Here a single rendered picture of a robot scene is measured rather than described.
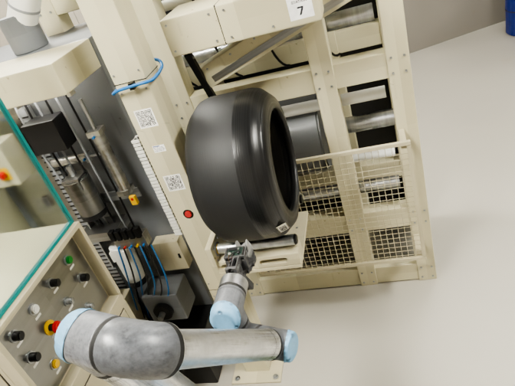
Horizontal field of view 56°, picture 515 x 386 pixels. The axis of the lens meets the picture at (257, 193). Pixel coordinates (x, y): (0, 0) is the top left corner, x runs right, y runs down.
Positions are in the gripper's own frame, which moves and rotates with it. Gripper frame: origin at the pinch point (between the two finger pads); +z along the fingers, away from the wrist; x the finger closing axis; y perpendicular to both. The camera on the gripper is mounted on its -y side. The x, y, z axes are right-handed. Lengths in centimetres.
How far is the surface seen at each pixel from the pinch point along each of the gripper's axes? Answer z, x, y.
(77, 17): 350, 232, 47
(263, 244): 20.7, 1.9, -16.6
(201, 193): 8.2, 12.8, 19.5
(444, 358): 31, -62, -107
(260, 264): 18.3, 5.2, -24.8
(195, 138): 19.3, 12.2, 35.8
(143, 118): 28, 33, 44
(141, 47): 34, 25, 68
